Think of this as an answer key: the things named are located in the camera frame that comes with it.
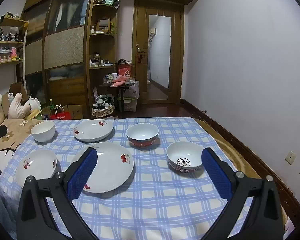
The grey fleece clothing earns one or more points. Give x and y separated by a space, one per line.
2 205

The wicker basket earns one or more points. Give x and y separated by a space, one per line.
102 112

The white duck plush toy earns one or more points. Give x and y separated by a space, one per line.
33 105

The red paper bag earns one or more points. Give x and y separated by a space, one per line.
62 115

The wooden corner shelf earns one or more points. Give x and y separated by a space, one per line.
105 34

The black legged side table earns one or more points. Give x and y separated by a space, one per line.
120 87

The wooden wardrobe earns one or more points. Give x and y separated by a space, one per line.
65 85

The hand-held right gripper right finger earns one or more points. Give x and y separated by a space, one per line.
216 175

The pink cloth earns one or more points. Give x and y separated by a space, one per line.
118 81

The collection of small figurines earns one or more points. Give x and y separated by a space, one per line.
5 36

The yellow green box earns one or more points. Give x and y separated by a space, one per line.
35 115

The small white cherry plate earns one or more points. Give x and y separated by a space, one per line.
92 130

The zebra striped plush toy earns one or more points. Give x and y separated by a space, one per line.
103 100

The green bottle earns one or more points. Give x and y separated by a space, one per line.
51 104

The brown printed blanket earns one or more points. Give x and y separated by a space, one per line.
17 132

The translucent storage box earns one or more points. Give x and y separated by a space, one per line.
132 92

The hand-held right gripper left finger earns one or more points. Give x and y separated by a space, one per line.
83 172

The red bowl with inside emblem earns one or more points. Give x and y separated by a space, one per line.
185 152

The red bowl plain white inside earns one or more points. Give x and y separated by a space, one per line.
142 131

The red cardboard box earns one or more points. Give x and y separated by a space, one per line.
126 71

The blue plaid cloth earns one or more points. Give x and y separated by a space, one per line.
152 205

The yellow display shelf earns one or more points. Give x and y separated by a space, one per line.
7 62

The large white cherry plate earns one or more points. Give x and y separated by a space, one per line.
110 170

